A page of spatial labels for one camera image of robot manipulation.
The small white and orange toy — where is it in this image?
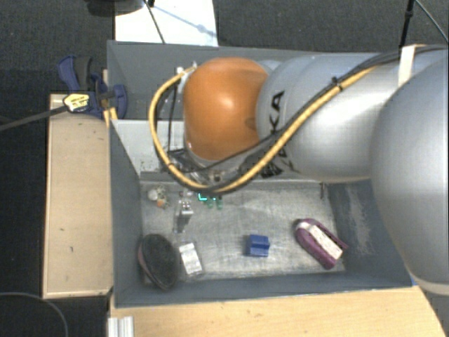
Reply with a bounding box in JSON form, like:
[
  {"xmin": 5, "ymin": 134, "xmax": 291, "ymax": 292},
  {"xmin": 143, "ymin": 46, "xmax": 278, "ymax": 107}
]
[{"xmin": 146, "ymin": 185, "xmax": 170, "ymax": 211}]

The grey metal bin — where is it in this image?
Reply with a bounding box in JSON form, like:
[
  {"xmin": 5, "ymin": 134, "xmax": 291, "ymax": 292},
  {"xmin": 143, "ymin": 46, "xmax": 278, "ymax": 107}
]
[{"xmin": 106, "ymin": 39, "xmax": 415, "ymax": 309}]

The blue block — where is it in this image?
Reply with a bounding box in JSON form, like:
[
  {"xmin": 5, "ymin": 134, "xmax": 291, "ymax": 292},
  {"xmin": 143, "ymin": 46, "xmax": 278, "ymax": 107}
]
[{"xmin": 243, "ymin": 234, "xmax": 272, "ymax": 258}]

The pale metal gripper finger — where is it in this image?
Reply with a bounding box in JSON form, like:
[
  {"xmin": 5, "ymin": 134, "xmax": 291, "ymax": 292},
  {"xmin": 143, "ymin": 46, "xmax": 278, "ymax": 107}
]
[
  {"xmin": 173, "ymin": 206, "xmax": 185, "ymax": 234},
  {"xmin": 182, "ymin": 199, "xmax": 195, "ymax": 225}
]

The pale wood board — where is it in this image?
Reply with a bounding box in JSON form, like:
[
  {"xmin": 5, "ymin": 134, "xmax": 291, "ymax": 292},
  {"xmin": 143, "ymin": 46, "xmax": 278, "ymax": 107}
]
[{"xmin": 41, "ymin": 93, "xmax": 115, "ymax": 300}]

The small white packet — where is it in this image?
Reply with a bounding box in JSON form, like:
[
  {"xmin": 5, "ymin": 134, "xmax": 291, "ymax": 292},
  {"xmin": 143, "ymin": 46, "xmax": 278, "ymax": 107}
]
[{"xmin": 177, "ymin": 242, "xmax": 205, "ymax": 277}]

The black oval brush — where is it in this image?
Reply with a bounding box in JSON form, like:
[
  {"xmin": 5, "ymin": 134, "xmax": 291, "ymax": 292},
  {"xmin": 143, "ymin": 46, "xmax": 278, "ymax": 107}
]
[{"xmin": 136, "ymin": 232, "xmax": 182, "ymax": 292}]

